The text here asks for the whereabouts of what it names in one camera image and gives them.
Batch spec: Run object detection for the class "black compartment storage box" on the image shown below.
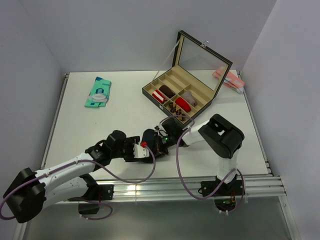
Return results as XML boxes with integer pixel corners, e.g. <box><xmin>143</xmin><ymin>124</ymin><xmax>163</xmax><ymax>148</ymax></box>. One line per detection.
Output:
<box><xmin>142</xmin><ymin>30</ymin><xmax>233</xmax><ymax>127</ymax></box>

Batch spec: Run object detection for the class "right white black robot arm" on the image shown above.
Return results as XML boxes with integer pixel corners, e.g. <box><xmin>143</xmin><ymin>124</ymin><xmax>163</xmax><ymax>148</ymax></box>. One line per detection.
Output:
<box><xmin>157</xmin><ymin>113</ymin><xmax>245</xmax><ymax>195</ymax></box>

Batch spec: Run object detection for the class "grey rolled sock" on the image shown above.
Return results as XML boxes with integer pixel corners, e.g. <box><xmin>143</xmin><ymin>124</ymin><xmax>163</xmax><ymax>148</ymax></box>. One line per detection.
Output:
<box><xmin>181</xmin><ymin>90</ymin><xmax>197</xmax><ymax>107</ymax></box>

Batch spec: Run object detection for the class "aluminium frame rail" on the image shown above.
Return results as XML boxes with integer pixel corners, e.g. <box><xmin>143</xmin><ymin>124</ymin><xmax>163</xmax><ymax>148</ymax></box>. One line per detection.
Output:
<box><xmin>22</xmin><ymin>176</ymin><xmax>287</xmax><ymax>206</ymax></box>

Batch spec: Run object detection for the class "brown argyle rolled sock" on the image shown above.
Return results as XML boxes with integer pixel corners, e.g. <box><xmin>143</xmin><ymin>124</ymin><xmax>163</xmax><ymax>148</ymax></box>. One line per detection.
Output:
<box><xmin>166</xmin><ymin>101</ymin><xmax>187</xmax><ymax>122</ymax></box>

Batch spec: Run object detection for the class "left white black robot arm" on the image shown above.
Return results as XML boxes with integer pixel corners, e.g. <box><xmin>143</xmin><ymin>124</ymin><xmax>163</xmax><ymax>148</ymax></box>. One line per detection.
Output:
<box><xmin>0</xmin><ymin>130</ymin><xmax>156</xmax><ymax>223</ymax></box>

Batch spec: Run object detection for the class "red white striped rolled sock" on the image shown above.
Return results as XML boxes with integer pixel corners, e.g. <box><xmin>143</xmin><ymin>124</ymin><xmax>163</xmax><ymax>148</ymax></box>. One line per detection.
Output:
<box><xmin>152</xmin><ymin>90</ymin><xmax>167</xmax><ymax>104</ymax></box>

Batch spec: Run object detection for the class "mint green sock pair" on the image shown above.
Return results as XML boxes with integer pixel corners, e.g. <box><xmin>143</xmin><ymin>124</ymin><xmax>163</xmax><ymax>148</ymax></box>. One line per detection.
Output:
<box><xmin>84</xmin><ymin>76</ymin><xmax>112</xmax><ymax>108</ymax></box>

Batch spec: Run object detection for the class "pink sock pair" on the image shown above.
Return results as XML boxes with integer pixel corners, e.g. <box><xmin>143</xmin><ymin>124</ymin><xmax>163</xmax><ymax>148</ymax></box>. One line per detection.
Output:
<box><xmin>212</xmin><ymin>66</ymin><xmax>245</xmax><ymax>94</ymax></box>

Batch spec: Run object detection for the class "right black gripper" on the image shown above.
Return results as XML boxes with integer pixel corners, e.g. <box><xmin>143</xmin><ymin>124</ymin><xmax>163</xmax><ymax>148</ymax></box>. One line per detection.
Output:
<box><xmin>148</xmin><ymin>133</ymin><xmax>176</xmax><ymax>161</ymax></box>

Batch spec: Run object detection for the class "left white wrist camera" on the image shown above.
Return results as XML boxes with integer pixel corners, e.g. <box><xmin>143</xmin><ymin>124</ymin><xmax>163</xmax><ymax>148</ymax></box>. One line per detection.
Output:
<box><xmin>133</xmin><ymin>143</ymin><xmax>150</xmax><ymax>159</ymax></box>

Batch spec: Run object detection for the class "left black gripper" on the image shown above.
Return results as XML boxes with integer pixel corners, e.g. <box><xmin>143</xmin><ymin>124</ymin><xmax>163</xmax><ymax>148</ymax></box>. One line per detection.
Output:
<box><xmin>110</xmin><ymin>136</ymin><xmax>142</xmax><ymax>162</ymax></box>

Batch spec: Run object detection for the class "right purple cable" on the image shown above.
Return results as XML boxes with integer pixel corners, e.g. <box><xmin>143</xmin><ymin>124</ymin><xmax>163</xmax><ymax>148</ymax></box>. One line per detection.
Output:
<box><xmin>158</xmin><ymin>115</ymin><xmax>246</xmax><ymax>216</ymax></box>

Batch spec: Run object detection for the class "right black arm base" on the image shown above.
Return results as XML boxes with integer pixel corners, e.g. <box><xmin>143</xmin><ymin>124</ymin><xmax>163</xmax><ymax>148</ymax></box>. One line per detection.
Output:
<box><xmin>198</xmin><ymin>175</ymin><xmax>246</xmax><ymax>213</ymax></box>

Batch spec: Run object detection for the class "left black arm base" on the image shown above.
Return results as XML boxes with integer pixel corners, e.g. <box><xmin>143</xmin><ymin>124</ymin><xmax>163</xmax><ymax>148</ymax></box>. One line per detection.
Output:
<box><xmin>68</xmin><ymin>184</ymin><xmax>114</xmax><ymax>221</ymax></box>

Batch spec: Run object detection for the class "navy patterned sock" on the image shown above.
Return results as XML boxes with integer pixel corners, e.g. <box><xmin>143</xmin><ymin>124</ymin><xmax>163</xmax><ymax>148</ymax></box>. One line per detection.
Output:
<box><xmin>141</xmin><ymin>128</ymin><xmax>160</xmax><ymax>152</ymax></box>

